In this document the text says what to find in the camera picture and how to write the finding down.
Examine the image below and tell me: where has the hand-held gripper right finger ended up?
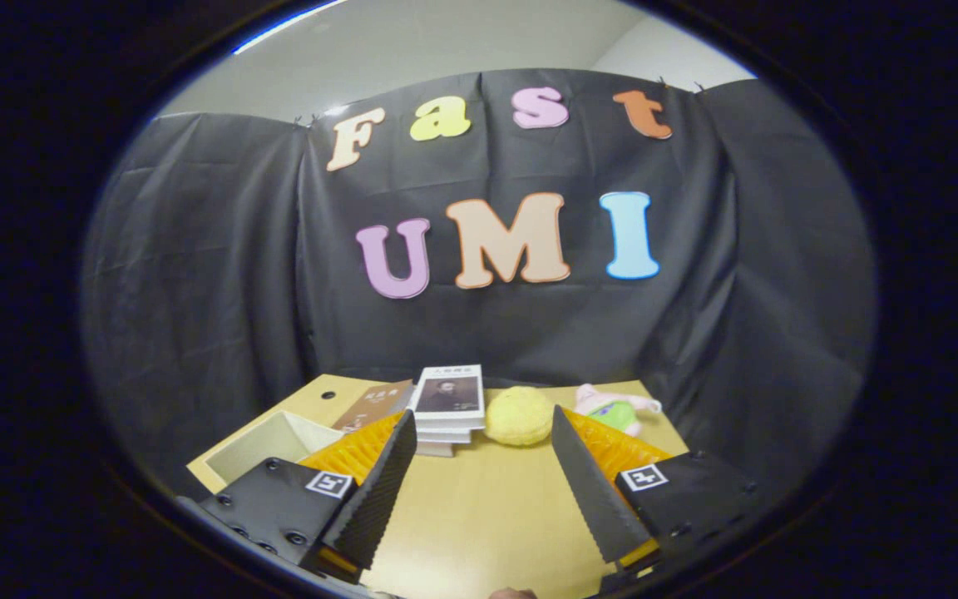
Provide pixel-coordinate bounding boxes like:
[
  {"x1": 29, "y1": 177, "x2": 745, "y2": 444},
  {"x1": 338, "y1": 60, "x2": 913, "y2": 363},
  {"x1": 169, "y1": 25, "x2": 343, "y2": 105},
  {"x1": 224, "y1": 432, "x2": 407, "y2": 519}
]
[{"x1": 551, "y1": 405, "x2": 760, "y2": 575}]

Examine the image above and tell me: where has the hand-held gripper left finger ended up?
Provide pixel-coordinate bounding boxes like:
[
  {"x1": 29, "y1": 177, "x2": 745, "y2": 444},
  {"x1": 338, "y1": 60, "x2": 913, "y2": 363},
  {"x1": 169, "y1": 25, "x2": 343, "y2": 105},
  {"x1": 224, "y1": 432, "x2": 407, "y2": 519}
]
[{"x1": 199, "y1": 408, "x2": 418, "y2": 577}]

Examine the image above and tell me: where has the grey fabric storage box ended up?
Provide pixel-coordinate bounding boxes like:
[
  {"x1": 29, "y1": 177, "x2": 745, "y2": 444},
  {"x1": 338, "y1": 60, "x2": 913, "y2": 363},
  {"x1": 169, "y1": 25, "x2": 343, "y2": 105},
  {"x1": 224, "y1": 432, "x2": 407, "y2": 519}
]
[{"x1": 187, "y1": 409, "x2": 347, "y2": 493}]

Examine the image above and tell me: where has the pink and green plush toy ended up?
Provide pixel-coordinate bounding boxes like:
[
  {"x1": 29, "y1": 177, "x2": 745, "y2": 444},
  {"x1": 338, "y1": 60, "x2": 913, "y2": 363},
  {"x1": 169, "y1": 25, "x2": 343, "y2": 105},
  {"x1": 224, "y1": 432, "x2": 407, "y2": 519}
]
[{"x1": 575, "y1": 383, "x2": 663, "y2": 438}]

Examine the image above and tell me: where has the brown cover book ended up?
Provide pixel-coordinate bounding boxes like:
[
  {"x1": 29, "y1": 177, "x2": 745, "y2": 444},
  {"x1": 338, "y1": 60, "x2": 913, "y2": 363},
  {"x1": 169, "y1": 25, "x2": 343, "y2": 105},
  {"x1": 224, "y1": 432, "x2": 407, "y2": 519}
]
[{"x1": 332, "y1": 380, "x2": 415, "y2": 433}]

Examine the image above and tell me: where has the yellow round plush toy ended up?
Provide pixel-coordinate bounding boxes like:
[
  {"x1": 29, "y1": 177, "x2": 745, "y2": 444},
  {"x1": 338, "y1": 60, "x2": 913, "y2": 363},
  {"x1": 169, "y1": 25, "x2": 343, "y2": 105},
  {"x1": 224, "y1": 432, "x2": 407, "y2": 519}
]
[{"x1": 485, "y1": 386, "x2": 555, "y2": 447}]

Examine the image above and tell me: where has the black backdrop cloth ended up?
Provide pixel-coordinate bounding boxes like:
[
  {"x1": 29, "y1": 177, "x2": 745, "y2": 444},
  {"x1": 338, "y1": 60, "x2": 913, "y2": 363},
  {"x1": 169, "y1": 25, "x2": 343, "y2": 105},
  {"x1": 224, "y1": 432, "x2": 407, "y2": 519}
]
[{"x1": 80, "y1": 68, "x2": 877, "y2": 500}]

